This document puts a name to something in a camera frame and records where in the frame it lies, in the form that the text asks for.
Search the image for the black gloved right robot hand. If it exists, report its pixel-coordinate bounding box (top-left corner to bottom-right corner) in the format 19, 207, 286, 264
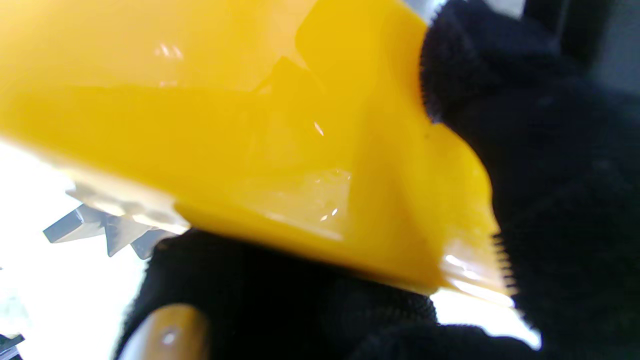
115, 0, 640, 360

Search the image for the orange tissue box cover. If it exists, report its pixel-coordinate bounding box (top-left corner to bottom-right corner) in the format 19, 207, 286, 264
0, 0, 516, 301

